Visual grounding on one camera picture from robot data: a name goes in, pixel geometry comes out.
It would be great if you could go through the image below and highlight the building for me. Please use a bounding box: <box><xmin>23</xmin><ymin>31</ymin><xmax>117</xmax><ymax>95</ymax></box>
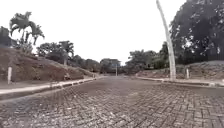
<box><xmin>99</xmin><ymin>57</ymin><xmax>122</xmax><ymax>75</ymax></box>

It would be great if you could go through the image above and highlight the group of trees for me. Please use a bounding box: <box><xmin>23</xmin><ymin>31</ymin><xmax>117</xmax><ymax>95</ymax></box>
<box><xmin>123</xmin><ymin>41</ymin><xmax>171</xmax><ymax>74</ymax></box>

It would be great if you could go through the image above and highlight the grey cobblestone road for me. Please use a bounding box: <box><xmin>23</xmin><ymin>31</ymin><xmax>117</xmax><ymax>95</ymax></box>
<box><xmin>0</xmin><ymin>75</ymin><xmax>224</xmax><ymax>128</ymax></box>

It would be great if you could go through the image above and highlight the row of trees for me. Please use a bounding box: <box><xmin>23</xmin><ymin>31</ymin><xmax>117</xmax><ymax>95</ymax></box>
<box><xmin>35</xmin><ymin>40</ymin><xmax>102</xmax><ymax>73</ymax></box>

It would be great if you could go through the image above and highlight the tall pale concrete pole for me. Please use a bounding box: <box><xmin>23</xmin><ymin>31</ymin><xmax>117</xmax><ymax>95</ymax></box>
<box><xmin>155</xmin><ymin>0</ymin><xmax>177</xmax><ymax>82</ymax></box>

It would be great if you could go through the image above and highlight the brown earth slope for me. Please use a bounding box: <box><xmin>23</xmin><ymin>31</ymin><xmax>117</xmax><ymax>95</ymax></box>
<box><xmin>0</xmin><ymin>46</ymin><xmax>100</xmax><ymax>84</ymax></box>

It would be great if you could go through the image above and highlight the pale kerb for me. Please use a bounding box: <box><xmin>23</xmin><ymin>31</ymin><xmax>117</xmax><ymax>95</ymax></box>
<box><xmin>134</xmin><ymin>76</ymin><xmax>224</xmax><ymax>88</ymax></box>
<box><xmin>0</xmin><ymin>76</ymin><xmax>105</xmax><ymax>96</ymax></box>

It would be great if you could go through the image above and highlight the stony earth slope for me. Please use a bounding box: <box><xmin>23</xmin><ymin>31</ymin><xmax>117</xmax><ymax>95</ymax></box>
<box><xmin>136</xmin><ymin>60</ymin><xmax>224</xmax><ymax>81</ymax></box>

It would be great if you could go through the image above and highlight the large dark tree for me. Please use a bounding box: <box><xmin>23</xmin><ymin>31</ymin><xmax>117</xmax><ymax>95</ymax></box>
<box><xmin>169</xmin><ymin>0</ymin><xmax>224</xmax><ymax>65</ymax></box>

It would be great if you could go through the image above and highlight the palm tree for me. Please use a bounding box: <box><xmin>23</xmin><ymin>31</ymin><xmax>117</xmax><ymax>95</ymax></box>
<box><xmin>8</xmin><ymin>11</ymin><xmax>46</xmax><ymax>52</ymax></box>

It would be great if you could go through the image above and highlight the short pale post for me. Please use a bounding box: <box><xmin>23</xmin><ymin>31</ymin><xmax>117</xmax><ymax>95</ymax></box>
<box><xmin>185</xmin><ymin>68</ymin><xmax>190</xmax><ymax>80</ymax></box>
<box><xmin>6</xmin><ymin>66</ymin><xmax>13</xmax><ymax>85</ymax></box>

